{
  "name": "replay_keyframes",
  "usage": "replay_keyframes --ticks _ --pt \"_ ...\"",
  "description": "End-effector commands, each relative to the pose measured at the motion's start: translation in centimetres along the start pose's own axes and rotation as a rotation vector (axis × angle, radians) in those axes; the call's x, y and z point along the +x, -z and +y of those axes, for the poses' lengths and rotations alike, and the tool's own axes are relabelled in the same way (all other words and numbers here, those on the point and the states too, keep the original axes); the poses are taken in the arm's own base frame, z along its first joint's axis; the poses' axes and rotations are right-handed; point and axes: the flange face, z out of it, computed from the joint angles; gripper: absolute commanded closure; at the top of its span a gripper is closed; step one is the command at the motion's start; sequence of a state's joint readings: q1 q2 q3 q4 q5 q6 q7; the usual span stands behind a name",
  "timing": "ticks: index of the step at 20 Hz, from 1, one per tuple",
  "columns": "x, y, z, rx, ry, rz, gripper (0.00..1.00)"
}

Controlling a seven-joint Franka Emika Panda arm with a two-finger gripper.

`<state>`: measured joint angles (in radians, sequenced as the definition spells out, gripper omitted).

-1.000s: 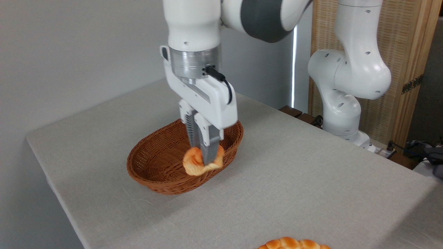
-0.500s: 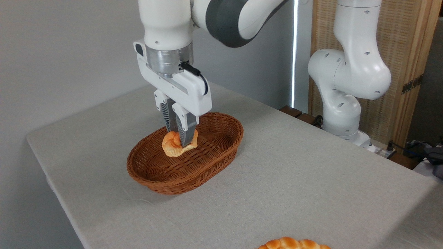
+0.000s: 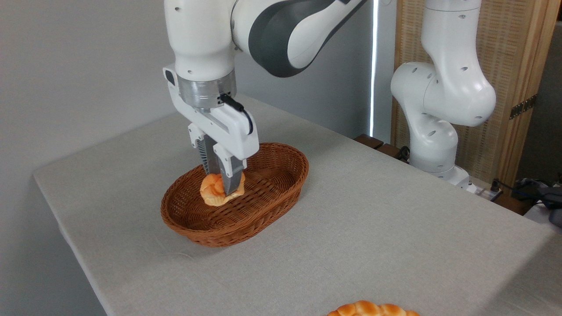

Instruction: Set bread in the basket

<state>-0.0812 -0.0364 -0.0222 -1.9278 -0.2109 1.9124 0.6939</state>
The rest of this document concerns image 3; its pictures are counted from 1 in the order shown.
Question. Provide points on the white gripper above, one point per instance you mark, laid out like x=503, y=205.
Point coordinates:
x=235, y=136

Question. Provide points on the round orange bread roll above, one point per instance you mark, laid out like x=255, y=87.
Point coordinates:
x=213, y=188

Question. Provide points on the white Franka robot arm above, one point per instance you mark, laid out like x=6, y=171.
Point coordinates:
x=452, y=87

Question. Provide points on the brown wicker oval basket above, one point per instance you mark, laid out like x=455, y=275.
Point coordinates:
x=263, y=193

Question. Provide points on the braided golden bread loaf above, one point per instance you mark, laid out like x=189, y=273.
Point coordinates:
x=369, y=310

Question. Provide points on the dark brown wooden blocks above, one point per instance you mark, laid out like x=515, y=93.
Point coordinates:
x=373, y=142

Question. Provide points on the light grey tablecloth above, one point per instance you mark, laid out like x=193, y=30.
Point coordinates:
x=395, y=219

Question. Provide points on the vertical white light strip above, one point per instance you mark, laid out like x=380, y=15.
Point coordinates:
x=374, y=66

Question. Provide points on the white power strip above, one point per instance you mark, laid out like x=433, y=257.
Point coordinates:
x=480, y=192

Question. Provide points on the brass screen hinge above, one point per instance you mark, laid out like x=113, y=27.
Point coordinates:
x=522, y=107

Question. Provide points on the dark grey bag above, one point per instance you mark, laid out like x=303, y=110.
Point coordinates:
x=546, y=195

